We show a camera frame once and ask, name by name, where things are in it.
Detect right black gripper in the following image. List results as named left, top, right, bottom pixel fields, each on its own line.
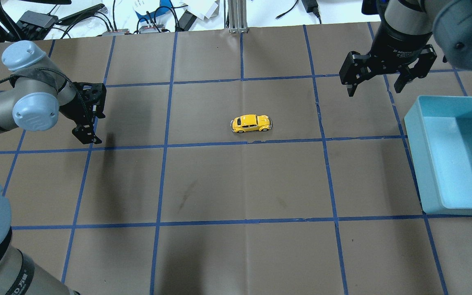
left=339, top=25, right=438, bottom=97

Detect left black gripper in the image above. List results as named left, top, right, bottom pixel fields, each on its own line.
left=59, top=82, right=107, bottom=145

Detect yellow beetle toy car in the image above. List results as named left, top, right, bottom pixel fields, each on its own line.
left=230, top=114, right=273, bottom=133

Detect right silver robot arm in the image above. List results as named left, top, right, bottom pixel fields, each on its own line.
left=339, top=0, right=472, bottom=97

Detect light blue plastic bin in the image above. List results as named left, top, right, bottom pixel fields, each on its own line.
left=404, top=95, right=472, bottom=216

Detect black power adapter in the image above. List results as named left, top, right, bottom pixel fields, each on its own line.
left=301, top=0, right=319, bottom=13

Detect aluminium frame post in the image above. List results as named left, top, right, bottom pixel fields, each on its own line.
left=227, top=0, right=249, bottom=34

